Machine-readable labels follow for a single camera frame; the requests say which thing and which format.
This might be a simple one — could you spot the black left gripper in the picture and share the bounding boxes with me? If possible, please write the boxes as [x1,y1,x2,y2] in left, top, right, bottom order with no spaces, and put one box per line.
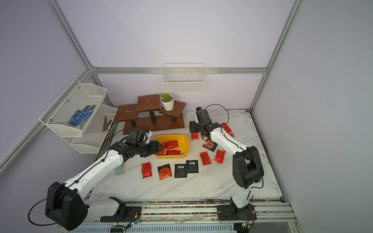
[136,140,164,158]

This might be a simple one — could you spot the small red tea bag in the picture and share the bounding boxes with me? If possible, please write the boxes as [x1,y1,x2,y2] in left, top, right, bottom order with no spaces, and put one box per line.
[191,133,199,140]

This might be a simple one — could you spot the black red patterned tea bag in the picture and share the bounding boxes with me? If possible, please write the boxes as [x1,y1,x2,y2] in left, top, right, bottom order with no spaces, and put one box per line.
[203,140,218,151]

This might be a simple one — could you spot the yellow plastic storage box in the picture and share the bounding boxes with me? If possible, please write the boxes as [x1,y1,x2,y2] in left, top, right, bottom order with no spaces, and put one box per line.
[154,134,189,159]

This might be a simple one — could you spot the black green label tea bag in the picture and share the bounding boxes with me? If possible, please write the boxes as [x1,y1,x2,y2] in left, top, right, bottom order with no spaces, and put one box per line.
[174,164,187,178]

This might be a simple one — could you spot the red tea bag gold text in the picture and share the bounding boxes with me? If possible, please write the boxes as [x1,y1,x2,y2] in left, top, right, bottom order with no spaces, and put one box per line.
[200,151,211,166]

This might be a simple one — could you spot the black red label tea bag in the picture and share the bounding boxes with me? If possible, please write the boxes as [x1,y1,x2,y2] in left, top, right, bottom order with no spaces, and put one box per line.
[186,160,199,174]

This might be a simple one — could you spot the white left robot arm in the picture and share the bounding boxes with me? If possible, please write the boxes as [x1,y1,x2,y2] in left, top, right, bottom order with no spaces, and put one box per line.
[45,129,164,231]

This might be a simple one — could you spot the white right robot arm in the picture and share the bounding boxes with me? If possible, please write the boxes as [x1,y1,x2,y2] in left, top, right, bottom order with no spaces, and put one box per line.
[189,107,264,210]

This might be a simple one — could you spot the red tea bags pile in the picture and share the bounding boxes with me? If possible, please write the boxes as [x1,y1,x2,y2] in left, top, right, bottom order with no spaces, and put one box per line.
[155,140,181,156]

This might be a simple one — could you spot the brown wooden tiered stand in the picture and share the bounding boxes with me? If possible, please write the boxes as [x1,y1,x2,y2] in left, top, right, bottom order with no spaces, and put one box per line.
[115,94,186,135]

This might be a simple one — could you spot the small potted green plant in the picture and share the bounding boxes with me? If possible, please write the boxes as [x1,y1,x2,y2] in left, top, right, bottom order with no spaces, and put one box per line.
[160,93,174,111]

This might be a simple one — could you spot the brown wooden clothespins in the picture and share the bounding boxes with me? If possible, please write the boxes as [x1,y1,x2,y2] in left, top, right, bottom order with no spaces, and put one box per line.
[103,116,112,132]

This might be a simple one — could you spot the white mesh lower shelf basket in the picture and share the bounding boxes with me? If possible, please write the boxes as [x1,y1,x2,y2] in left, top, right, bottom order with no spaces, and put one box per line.
[69,104,118,154]

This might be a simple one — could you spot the white mesh shelf basket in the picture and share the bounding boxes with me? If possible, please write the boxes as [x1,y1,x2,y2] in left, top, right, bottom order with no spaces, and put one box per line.
[69,104,118,154]
[39,79,107,137]

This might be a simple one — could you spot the blue work glove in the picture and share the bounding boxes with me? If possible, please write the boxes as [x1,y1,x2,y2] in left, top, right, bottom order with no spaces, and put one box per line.
[69,105,96,127]

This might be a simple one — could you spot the white mesh upper shelf basket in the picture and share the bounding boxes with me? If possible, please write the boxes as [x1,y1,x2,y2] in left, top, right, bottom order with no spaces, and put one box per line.
[39,79,107,137]

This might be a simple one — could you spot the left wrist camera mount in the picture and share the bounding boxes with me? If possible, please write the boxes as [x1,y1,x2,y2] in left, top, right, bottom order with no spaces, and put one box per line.
[143,129,152,144]

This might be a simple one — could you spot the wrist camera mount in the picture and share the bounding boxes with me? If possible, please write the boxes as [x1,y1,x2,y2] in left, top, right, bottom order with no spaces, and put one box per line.
[195,107,204,124]
[143,129,152,144]

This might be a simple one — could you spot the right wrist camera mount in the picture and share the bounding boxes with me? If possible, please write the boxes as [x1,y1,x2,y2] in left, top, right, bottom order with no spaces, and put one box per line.
[195,107,204,124]

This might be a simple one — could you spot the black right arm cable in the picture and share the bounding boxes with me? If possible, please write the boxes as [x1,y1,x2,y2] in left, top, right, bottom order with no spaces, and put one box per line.
[200,103,264,202]

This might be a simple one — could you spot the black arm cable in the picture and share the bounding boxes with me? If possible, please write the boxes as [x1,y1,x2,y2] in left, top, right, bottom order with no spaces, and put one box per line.
[200,103,264,202]
[27,129,129,227]

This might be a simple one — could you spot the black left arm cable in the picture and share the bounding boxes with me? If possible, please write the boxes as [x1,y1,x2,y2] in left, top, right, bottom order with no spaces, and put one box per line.
[27,129,129,227]

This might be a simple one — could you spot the white wire wall basket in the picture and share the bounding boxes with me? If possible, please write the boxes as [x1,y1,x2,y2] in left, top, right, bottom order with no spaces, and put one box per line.
[162,63,205,94]

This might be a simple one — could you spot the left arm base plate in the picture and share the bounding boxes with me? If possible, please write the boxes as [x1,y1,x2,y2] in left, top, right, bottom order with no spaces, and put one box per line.
[100,197,142,223]

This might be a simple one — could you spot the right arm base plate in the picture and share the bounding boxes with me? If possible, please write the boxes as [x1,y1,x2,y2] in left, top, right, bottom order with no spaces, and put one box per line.
[217,202,257,221]

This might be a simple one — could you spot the aluminium frame profiles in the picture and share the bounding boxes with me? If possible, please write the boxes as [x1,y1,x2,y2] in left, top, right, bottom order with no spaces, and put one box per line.
[1,1,304,183]

